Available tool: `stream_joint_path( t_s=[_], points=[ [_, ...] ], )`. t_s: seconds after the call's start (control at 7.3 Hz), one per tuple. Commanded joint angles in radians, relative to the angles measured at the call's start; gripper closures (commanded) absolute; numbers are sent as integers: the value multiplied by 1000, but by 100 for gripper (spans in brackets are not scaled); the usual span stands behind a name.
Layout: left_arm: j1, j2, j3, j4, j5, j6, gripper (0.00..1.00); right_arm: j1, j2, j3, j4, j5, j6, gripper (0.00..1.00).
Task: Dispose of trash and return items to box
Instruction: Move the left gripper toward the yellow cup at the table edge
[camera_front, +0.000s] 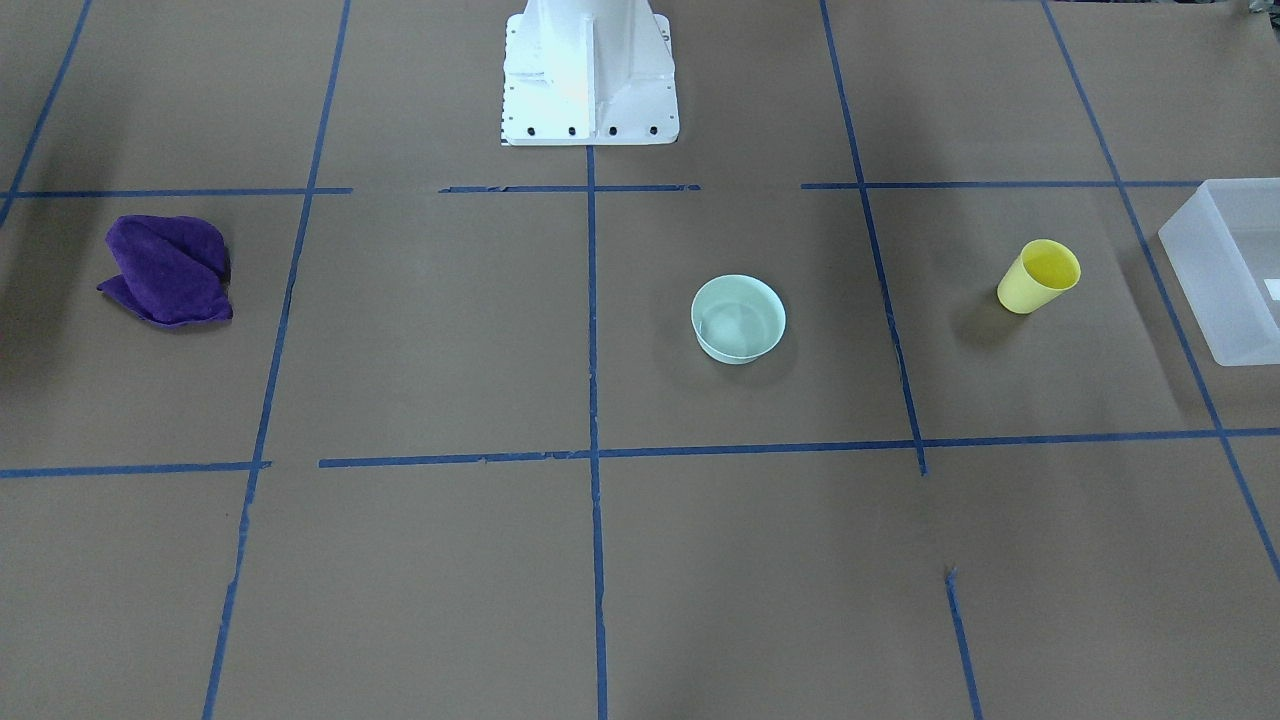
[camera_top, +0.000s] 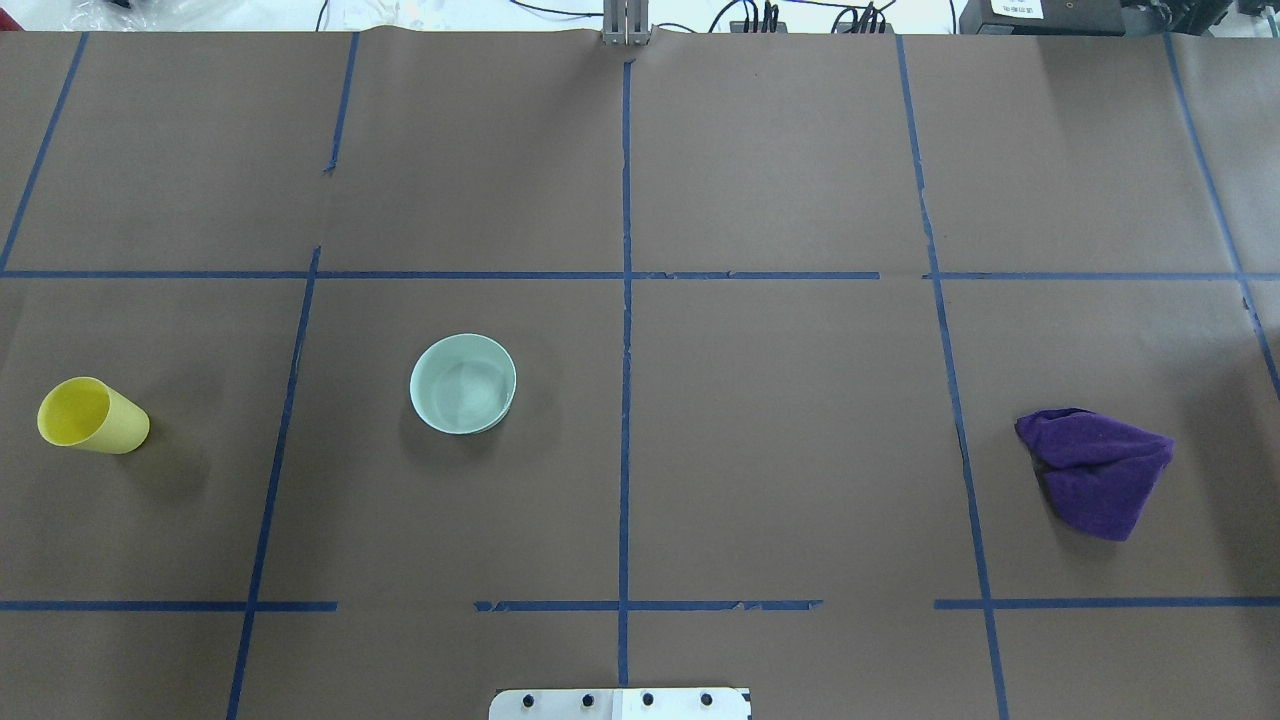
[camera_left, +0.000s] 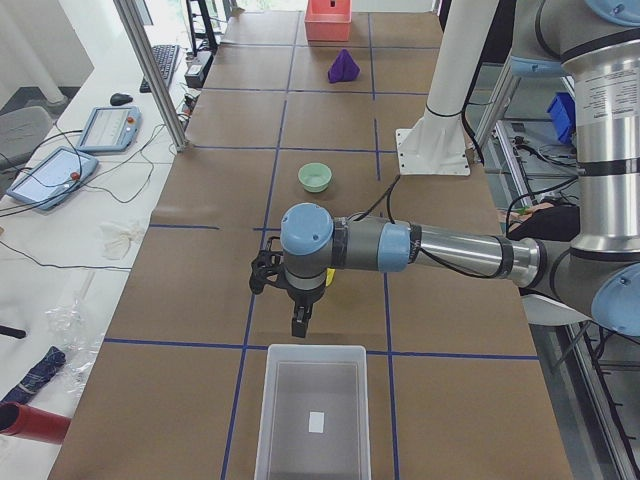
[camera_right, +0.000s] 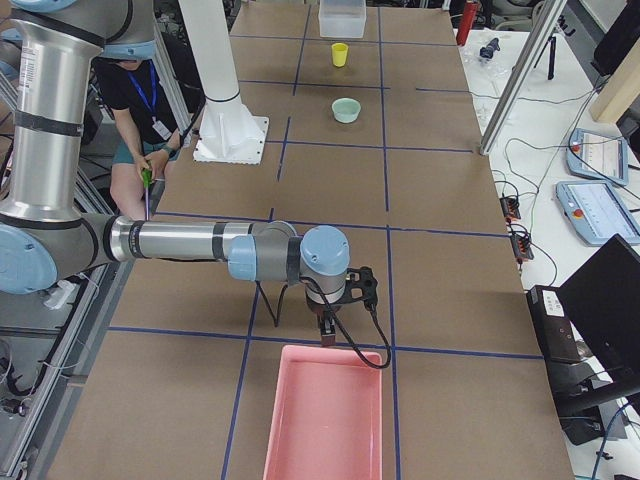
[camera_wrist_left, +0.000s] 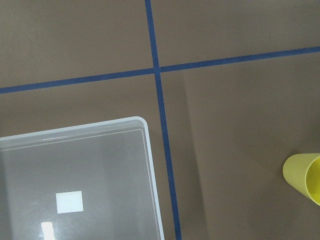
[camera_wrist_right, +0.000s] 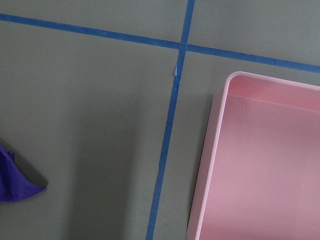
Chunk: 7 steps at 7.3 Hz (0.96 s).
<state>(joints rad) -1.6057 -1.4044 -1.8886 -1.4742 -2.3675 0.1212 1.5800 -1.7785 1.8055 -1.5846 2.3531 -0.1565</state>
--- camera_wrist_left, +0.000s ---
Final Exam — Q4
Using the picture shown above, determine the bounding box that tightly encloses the yellow plastic cup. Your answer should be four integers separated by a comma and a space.
282, 153, 320, 206

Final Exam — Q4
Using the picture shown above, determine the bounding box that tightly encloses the clear plastic storage box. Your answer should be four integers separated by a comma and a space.
0, 116, 165, 240

